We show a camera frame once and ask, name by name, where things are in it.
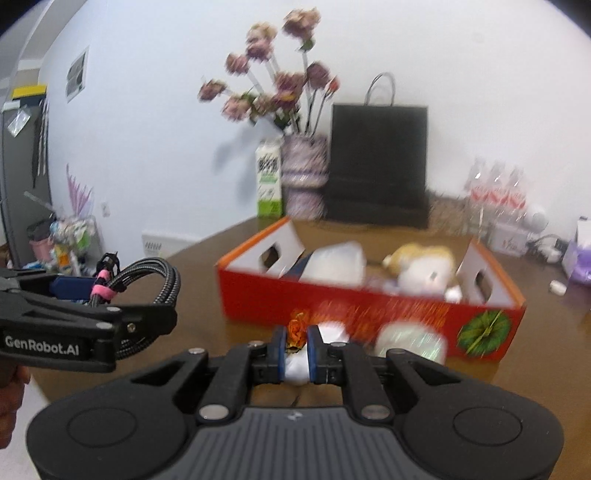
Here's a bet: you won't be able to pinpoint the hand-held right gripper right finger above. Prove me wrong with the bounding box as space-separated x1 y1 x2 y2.
306 325 463 423

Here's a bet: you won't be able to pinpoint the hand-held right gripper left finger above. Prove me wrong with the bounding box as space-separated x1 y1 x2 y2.
130 326 287 424

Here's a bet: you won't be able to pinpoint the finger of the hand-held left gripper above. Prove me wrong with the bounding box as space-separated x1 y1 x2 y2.
0 268 96 303
0 294 179 345

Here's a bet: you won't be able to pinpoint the white packet with orange ribbon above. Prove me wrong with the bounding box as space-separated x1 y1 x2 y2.
284 310 350 385

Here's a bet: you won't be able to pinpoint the braided cable with pink tie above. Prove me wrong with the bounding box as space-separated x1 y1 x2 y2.
87 252 182 361

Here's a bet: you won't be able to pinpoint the red cardboard box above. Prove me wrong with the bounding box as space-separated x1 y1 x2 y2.
216 216 527 364

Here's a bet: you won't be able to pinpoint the iridescent plastic bag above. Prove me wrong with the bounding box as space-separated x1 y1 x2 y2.
375 320 448 364

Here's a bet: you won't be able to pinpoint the yellow white plush toy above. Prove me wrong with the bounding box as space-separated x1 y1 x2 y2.
382 244 462 302

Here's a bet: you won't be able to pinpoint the wooden desktop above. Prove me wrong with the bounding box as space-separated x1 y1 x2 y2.
30 215 591 416

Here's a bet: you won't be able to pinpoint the person's left hand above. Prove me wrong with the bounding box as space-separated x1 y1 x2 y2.
0 367 31 449

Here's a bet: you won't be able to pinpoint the cluttered storage rack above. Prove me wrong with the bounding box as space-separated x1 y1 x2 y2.
25 213 101 278

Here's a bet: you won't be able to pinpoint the grey cabinet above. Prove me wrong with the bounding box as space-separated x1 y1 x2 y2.
0 82 54 272

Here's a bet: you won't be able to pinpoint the white green milk carton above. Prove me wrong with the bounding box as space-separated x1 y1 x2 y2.
255 138 284 218

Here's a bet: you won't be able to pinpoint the purple mottled vase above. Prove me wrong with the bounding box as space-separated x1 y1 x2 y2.
281 134 329 220

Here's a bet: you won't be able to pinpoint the clear snack container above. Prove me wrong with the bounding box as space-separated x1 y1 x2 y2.
428 193 469 235

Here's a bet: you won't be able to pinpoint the black paper bag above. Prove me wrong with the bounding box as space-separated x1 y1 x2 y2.
323 73 431 230

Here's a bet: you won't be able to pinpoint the dried pink flowers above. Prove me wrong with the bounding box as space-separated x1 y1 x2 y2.
198 7 341 136

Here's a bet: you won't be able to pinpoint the purple tissue pack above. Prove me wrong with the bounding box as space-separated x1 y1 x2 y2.
561 216 591 285

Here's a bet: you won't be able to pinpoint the purple wall decoration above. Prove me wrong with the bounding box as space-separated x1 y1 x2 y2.
65 163 96 219

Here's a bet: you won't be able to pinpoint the wall poster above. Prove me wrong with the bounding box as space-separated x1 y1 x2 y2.
65 45 90 103

